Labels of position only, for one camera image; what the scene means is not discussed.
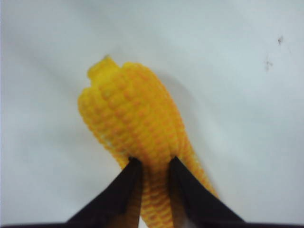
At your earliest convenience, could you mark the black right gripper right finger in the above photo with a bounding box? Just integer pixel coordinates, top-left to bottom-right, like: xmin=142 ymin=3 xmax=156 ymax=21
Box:
xmin=168 ymin=156 xmax=245 ymax=224

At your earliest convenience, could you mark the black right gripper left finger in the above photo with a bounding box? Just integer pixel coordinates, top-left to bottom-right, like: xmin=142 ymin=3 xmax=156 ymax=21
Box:
xmin=66 ymin=156 xmax=143 ymax=224

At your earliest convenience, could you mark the yellow toy corn cob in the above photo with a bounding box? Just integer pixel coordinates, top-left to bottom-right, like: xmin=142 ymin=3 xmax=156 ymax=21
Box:
xmin=77 ymin=56 xmax=216 ymax=228

